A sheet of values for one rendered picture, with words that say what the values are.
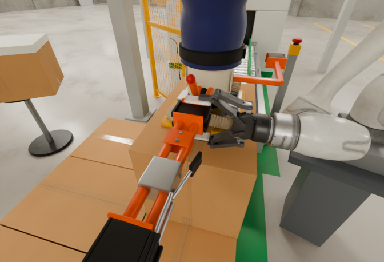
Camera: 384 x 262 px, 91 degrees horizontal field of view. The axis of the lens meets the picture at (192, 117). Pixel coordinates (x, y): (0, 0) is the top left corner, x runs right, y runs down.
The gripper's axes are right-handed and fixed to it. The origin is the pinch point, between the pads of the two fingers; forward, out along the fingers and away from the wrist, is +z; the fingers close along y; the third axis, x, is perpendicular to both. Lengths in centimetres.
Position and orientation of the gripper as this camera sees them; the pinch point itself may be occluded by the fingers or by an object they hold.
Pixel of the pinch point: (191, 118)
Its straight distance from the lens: 52.2
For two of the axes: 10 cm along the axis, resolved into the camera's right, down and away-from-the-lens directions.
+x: 2.4, -5.7, 7.9
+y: 0.0, 8.1, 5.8
